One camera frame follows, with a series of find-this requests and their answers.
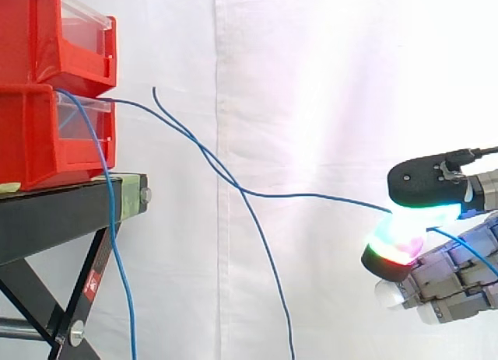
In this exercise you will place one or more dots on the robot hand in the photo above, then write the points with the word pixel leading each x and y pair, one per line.
pixel 435 274

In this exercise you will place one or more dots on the black stand with green tape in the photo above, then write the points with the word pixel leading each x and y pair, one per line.
pixel 58 216

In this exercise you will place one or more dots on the red bin with clear plate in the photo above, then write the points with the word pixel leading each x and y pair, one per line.
pixel 27 142
pixel 35 33

